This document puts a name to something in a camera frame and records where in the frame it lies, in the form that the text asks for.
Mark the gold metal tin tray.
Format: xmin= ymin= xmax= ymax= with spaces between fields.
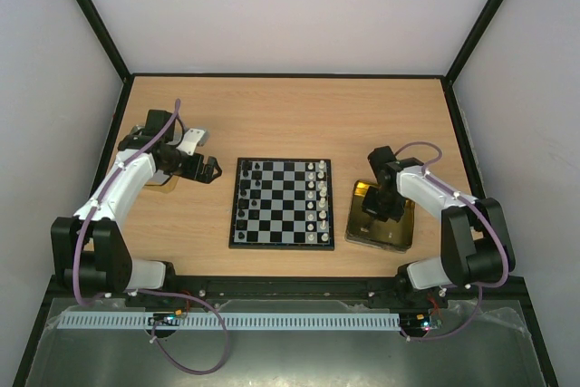
xmin=344 ymin=179 xmax=415 ymax=253

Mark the black grey chess board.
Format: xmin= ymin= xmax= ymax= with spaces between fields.
xmin=228 ymin=157 xmax=335 ymax=251

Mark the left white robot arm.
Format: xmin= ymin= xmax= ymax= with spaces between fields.
xmin=51 ymin=110 xmax=222 ymax=306

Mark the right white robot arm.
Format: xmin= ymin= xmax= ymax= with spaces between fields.
xmin=362 ymin=155 xmax=515 ymax=307

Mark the silver tin lid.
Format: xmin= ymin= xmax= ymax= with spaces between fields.
xmin=143 ymin=171 xmax=179 ymax=194

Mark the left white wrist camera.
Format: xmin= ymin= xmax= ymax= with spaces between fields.
xmin=177 ymin=128 xmax=209 ymax=156

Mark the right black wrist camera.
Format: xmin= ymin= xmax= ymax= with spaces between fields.
xmin=367 ymin=146 xmax=397 ymax=184

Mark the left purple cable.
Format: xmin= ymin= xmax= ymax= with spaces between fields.
xmin=72 ymin=97 xmax=231 ymax=374

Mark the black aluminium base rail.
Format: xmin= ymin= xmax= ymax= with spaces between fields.
xmin=124 ymin=274 xmax=450 ymax=311

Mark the white slotted cable duct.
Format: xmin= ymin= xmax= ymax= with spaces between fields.
xmin=56 ymin=312 xmax=400 ymax=332

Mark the black enclosure frame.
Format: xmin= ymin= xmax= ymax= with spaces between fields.
xmin=11 ymin=0 xmax=561 ymax=387

